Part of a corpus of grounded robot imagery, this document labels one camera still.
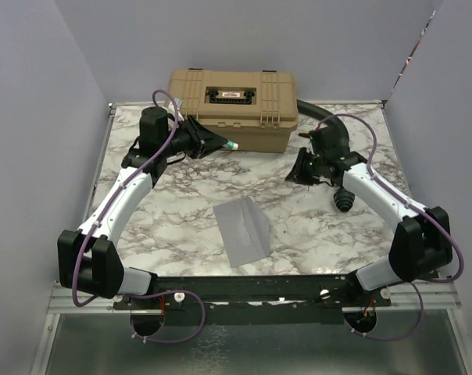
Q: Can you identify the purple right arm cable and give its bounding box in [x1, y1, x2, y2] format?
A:
[317, 113, 462, 340]

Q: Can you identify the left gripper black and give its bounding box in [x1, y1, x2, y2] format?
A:
[161, 114, 228, 159]

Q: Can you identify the green white glue stick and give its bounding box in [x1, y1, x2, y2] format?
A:
[223, 141, 239, 151]

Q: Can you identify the aluminium frame rail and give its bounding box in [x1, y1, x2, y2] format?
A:
[46, 102, 462, 314]

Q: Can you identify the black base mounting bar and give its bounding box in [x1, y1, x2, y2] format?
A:
[113, 274, 391, 326]

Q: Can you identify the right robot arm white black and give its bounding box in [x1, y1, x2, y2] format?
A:
[286, 127, 452, 305]

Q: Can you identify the black corrugated hose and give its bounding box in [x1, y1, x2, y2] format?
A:
[296, 99, 356, 214]

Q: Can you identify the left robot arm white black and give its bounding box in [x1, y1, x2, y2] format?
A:
[57, 106, 238, 309]

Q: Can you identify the tan plastic tool case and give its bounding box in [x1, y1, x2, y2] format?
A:
[168, 68, 299, 153]

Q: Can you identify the grey envelope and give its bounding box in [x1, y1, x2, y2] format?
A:
[213, 197, 271, 268]

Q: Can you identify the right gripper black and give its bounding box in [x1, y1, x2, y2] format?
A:
[287, 147, 325, 186]

